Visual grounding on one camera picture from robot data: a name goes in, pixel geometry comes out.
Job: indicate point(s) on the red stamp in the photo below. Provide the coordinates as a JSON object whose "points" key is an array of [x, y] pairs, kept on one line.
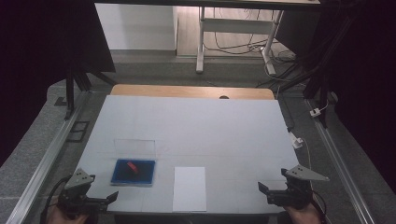
{"points": [[132, 166]]}

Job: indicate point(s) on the person's right hand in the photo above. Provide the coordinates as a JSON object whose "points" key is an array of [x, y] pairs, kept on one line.
{"points": [[303, 215]]}

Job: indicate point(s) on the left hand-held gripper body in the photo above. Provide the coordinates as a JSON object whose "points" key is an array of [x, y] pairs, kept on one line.
{"points": [[74, 194]]}

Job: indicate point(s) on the black metal stand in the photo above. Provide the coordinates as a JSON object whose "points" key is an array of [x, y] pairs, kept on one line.
{"points": [[70, 93], [320, 77]]}

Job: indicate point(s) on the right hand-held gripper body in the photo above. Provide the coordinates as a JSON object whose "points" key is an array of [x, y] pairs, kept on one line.
{"points": [[295, 193]]}

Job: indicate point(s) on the white paper sheet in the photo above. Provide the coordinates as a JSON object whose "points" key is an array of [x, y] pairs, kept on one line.
{"points": [[189, 189]]}

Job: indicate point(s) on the dark curtain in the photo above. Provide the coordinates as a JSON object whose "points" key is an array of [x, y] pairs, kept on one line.
{"points": [[367, 77], [37, 62]]}

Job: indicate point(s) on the white desk frame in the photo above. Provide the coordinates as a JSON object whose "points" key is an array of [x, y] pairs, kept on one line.
{"points": [[236, 25]]}

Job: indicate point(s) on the person's left hand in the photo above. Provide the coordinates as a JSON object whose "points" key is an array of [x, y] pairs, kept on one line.
{"points": [[67, 218]]}

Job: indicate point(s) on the aluminium floor rail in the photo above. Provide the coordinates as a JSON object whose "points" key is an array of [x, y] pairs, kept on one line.
{"points": [[339, 174], [46, 161]]}

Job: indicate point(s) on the blue ink pad box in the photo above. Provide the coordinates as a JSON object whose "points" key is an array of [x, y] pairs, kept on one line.
{"points": [[134, 174]]}

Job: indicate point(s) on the black floor bracket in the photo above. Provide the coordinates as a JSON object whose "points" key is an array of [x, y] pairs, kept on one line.
{"points": [[77, 131]]}

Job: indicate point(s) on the small white plug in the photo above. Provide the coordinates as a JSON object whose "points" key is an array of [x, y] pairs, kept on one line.
{"points": [[315, 112]]}

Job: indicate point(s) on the white table cover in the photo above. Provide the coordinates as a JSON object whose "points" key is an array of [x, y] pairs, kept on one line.
{"points": [[193, 130]]}

